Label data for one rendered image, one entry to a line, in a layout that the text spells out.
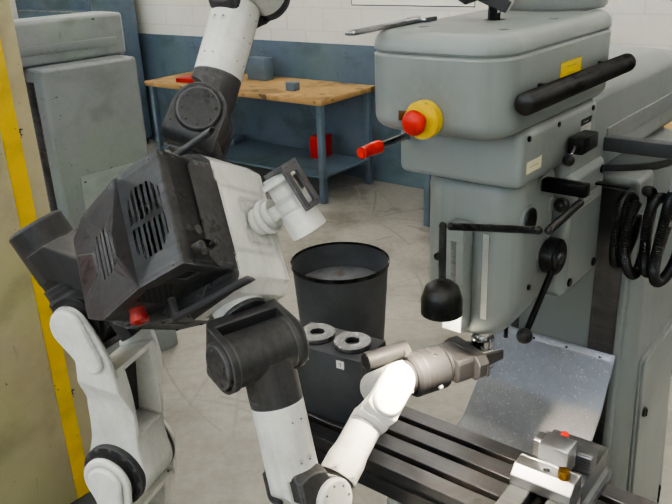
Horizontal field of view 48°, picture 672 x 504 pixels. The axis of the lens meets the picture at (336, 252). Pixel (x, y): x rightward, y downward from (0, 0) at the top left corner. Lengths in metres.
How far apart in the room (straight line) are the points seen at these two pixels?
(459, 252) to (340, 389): 0.60
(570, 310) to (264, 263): 0.87
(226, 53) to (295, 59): 5.89
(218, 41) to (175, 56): 7.10
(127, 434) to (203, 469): 1.74
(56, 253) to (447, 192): 0.73
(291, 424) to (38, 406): 1.85
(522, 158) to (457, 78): 0.19
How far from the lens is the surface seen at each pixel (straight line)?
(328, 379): 1.84
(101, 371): 1.54
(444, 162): 1.34
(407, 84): 1.24
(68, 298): 1.53
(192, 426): 3.62
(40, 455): 3.11
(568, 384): 1.94
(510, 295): 1.43
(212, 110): 1.34
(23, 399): 2.97
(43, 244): 1.54
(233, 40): 1.44
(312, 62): 7.18
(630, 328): 1.90
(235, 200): 1.31
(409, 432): 1.86
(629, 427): 2.06
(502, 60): 1.18
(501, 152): 1.28
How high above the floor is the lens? 2.02
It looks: 22 degrees down
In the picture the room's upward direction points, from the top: 2 degrees counter-clockwise
